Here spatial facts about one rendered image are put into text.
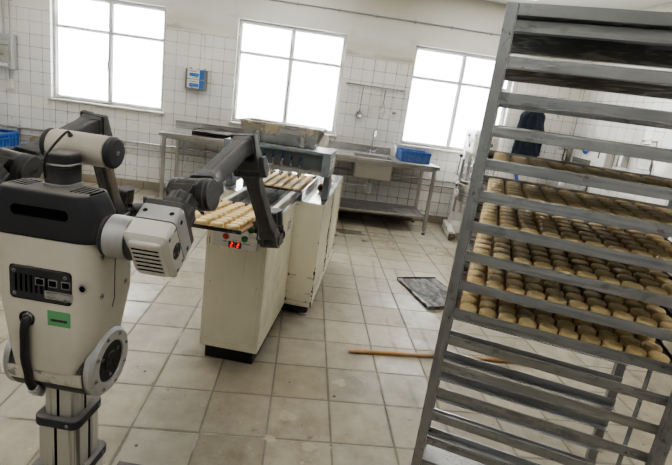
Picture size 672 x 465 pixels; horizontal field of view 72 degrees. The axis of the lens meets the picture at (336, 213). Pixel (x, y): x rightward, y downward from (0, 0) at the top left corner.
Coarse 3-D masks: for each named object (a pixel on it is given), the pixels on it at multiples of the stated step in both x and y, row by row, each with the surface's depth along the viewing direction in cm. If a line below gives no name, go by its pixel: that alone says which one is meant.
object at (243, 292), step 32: (288, 224) 291; (224, 256) 246; (256, 256) 244; (288, 256) 310; (224, 288) 251; (256, 288) 248; (224, 320) 255; (256, 320) 253; (224, 352) 263; (256, 352) 258
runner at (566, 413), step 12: (444, 372) 186; (456, 384) 182; (468, 384) 183; (480, 384) 182; (504, 396) 179; (516, 396) 178; (528, 396) 176; (540, 408) 174; (552, 408) 174; (564, 408) 173; (576, 420) 170; (588, 420) 170; (600, 420) 169
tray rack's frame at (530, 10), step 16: (528, 16) 114; (544, 16) 112; (560, 16) 111; (576, 16) 110; (592, 16) 109; (608, 16) 108; (624, 16) 107; (640, 16) 106; (656, 16) 105; (624, 368) 163; (640, 400) 143; (592, 432) 174; (656, 432) 124; (432, 448) 195; (656, 448) 122; (448, 464) 188; (464, 464) 189; (480, 464) 190; (656, 464) 123
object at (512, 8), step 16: (512, 16) 115; (512, 32) 115; (496, 64) 118; (496, 80) 119; (496, 96) 119; (496, 112) 120; (480, 144) 123; (480, 160) 124; (480, 176) 124; (464, 208) 127; (464, 224) 128; (464, 240) 129; (464, 256) 130; (448, 288) 133; (448, 304) 134; (448, 320) 135; (448, 336) 137; (432, 368) 139; (432, 384) 140; (432, 400) 141; (416, 448) 146; (416, 464) 147
